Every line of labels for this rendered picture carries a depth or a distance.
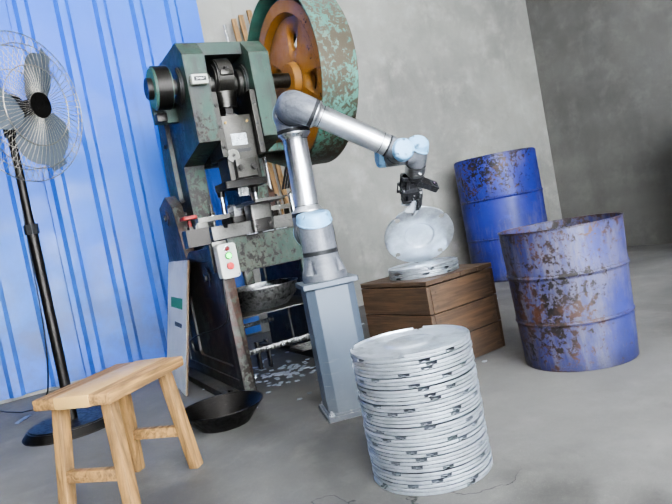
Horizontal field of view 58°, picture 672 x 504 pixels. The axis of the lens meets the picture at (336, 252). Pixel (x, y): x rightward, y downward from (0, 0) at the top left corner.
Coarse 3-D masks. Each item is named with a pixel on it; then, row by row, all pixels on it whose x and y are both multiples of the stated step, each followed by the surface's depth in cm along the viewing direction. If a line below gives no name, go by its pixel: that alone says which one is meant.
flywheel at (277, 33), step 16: (288, 0) 272; (272, 16) 289; (288, 16) 282; (304, 16) 263; (272, 32) 298; (288, 32) 286; (304, 32) 272; (272, 48) 303; (288, 48) 289; (304, 48) 275; (272, 64) 307; (288, 64) 284; (304, 64) 278; (304, 80) 281; (320, 80) 261; (320, 96) 264
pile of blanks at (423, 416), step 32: (448, 352) 137; (384, 384) 135; (416, 384) 135; (448, 384) 133; (384, 416) 139; (416, 416) 133; (448, 416) 134; (480, 416) 140; (384, 448) 138; (416, 448) 134; (448, 448) 134; (480, 448) 138; (384, 480) 140; (416, 480) 135; (448, 480) 134
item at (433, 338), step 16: (384, 336) 159; (400, 336) 155; (416, 336) 149; (432, 336) 146; (448, 336) 145; (464, 336) 142; (352, 352) 147; (368, 352) 144; (384, 352) 141; (400, 352) 138; (416, 352) 135; (432, 352) 133
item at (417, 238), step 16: (432, 208) 242; (400, 224) 246; (416, 224) 248; (432, 224) 248; (448, 224) 248; (384, 240) 251; (400, 240) 251; (416, 240) 253; (432, 240) 253; (448, 240) 254; (400, 256) 257; (416, 256) 258; (432, 256) 259
